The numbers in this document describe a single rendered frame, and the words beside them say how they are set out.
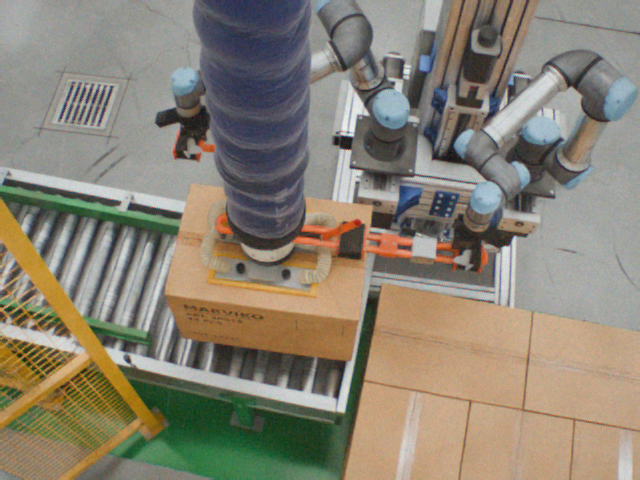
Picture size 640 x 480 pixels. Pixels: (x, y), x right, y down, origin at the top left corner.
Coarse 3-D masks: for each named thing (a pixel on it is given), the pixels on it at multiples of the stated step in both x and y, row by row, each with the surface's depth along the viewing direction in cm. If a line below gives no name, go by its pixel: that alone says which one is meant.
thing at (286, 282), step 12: (240, 264) 229; (288, 264) 232; (216, 276) 229; (228, 276) 229; (240, 276) 230; (276, 276) 230; (288, 276) 228; (252, 288) 229; (264, 288) 229; (276, 288) 229; (288, 288) 229; (300, 288) 228; (312, 288) 229
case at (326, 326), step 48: (192, 192) 245; (192, 240) 237; (336, 240) 239; (192, 288) 230; (240, 288) 230; (336, 288) 231; (192, 336) 261; (240, 336) 253; (288, 336) 247; (336, 336) 241
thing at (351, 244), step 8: (344, 232) 224; (352, 232) 224; (360, 232) 224; (344, 240) 222; (352, 240) 222; (360, 240) 222; (336, 248) 221; (344, 248) 221; (352, 248) 221; (360, 248) 221; (344, 256) 223; (352, 256) 223; (360, 256) 223
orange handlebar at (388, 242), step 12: (204, 144) 237; (216, 228) 224; (228, 228) 224; (312, 228) 225; (324, 228) 225; (300, 240) 223; (312, 240) 223; (324, 240) 223; (372, 240) 224; (384, 240) 223; (396, 240) 223; (408, 240) 224; (372, 252) 223; (384, 252) 222; (396, 252) 221; (408, 252) 222
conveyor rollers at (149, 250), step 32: (32, 224) 297; (64, 224) 296; (96, 224) 298; (96, 256) 290; (128, 256) 291; (0, 288) 282; (64, 288) 283; (96, 288) 286; (160, 288) 285; (32, 320) 277; (128, 320) 279; (160, 352) 274; (192, 352) 274; (288, 384) 271
